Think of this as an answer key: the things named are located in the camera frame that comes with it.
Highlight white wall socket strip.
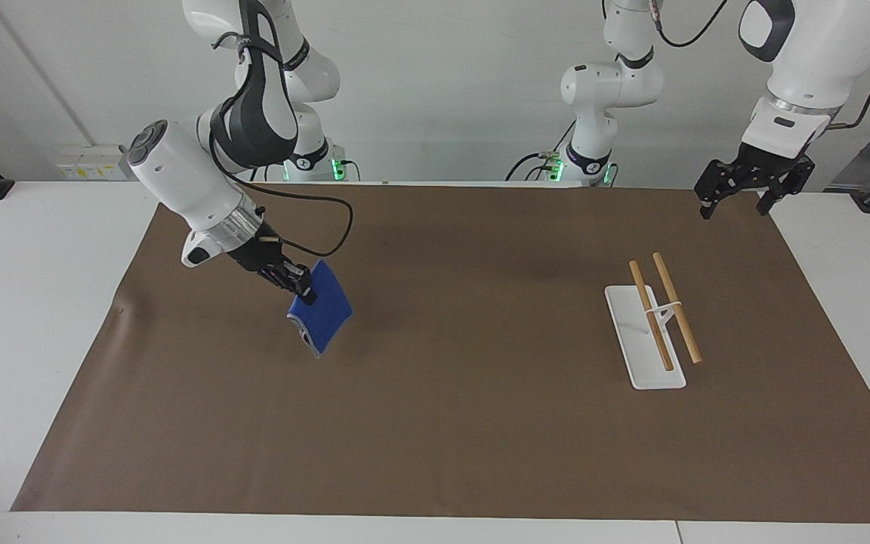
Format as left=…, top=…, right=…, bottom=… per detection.
left=56, top=146, right=134, bottom=181

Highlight blue towel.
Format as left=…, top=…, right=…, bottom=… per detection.
left=286, top=259, right=353, bottom=358

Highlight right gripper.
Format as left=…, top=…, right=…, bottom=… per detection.
left=227, top=227, right=318, bottom=306

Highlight white rack with wooden bars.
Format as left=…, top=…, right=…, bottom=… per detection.
left=604, top=252, right=704, bottom=391

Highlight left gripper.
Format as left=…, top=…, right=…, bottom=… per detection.
left=694, top=144, right=816, bottom=220

